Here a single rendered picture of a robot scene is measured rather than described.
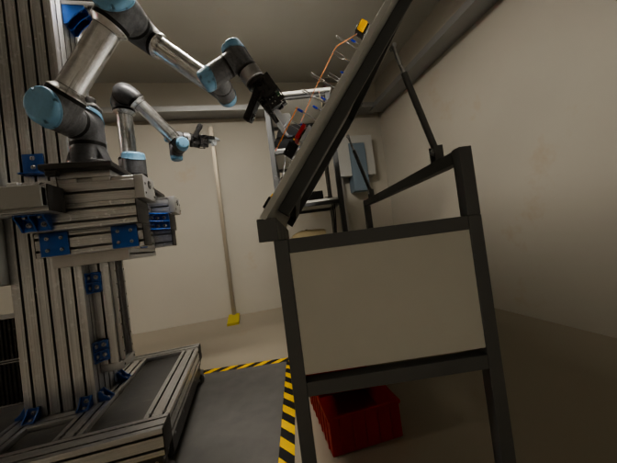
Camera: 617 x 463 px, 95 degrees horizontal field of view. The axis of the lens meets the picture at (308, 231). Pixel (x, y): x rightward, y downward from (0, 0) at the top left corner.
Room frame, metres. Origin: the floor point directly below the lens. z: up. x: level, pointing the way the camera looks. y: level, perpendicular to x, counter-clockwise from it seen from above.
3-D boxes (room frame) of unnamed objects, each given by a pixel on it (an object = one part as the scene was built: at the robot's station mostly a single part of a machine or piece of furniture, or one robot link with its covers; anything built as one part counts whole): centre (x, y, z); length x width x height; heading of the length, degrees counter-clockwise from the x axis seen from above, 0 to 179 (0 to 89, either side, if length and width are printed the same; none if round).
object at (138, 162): (1.57, 0.92, 1.33); 0.13 x 0.12 x 0.14; 39
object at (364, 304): (1.39, -0.18, 0.60); 1.17 x 0.58 x 0.40; 3
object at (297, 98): (2.31, -0.03, 0.92); 0.60 x 0.50 x 1.85; 3
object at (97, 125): (1.08, 0.80, 1.33); 0.13 x 0.12 x 0.14; 2
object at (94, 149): (1.09, 0.80, 1.21); 0.15 x 0.15 x 0.10
